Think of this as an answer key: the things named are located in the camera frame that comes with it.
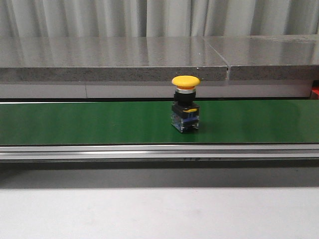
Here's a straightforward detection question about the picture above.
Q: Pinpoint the yellow mushroom push button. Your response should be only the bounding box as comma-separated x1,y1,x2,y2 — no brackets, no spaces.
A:
171,75,200,133

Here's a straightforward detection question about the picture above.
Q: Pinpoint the grey stone counter slab left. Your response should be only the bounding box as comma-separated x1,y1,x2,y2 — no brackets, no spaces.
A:
0,37,227,83

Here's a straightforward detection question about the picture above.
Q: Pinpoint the green conveyor belt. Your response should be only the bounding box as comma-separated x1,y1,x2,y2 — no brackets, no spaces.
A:
0,100,319,145

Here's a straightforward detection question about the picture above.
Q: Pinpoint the white cabinet panel under counter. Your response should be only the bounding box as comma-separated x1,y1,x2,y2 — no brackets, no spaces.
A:
0,80,313,99

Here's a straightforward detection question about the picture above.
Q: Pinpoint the red plastic tray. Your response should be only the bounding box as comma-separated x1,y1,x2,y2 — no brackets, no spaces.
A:
310,86,319,100

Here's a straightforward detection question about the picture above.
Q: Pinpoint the white pleated curtain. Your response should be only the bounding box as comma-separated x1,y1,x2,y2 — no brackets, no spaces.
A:
0,0,319,37

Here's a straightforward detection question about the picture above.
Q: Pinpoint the aluminium conveyor side rail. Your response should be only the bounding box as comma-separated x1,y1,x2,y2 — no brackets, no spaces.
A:
0,143,319,163

